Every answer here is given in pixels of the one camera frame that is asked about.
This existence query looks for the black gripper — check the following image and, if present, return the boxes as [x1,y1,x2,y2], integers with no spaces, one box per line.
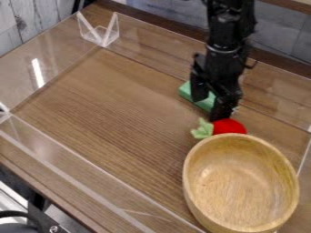
[189,46,244,122]

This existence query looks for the green rectangular block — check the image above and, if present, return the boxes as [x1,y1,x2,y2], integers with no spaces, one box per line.
[179,78,216,112]

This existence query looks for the red plush fruit green leaves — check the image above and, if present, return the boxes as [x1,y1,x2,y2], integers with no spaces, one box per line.
[191,117,248,139]

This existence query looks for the wooden bowl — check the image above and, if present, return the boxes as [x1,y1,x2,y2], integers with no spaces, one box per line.
[183,133,300,233]

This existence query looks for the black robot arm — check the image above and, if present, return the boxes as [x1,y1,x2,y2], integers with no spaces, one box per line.
[189,0,256,121]

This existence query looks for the clear acrylic enclosure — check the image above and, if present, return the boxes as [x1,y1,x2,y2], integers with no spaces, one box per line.
[0,7,311,233]

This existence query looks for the black metal bracket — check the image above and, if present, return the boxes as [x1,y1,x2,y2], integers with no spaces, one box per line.
[28,203,69,233]

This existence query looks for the black cable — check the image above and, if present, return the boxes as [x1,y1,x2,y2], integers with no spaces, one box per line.
[0,209,33,233]

